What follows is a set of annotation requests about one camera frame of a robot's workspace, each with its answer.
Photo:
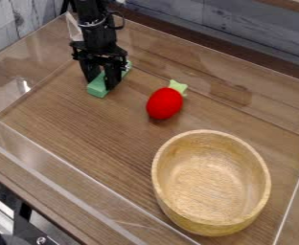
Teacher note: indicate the clear acrylic corner bracket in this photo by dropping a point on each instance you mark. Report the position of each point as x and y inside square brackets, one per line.
[75, 31]

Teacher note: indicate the green rectangular block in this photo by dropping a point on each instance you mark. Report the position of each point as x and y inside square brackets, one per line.
[96, 87]

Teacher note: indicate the clear acrylic tray enclosure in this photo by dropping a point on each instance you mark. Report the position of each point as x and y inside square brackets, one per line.
[76, 152]

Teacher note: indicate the red plush strawberry toy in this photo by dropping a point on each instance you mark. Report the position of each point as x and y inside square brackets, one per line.
[166, 101]

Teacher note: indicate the black metal table frame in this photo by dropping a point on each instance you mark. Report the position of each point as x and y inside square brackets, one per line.
[25, 230]

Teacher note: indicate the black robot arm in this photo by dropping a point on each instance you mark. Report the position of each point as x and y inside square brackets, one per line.
[92, 11]

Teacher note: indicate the brown wooden bowl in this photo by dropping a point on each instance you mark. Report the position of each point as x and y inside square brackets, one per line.
[211, 182]

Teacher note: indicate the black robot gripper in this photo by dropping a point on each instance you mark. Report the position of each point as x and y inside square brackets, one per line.
[96, 49]

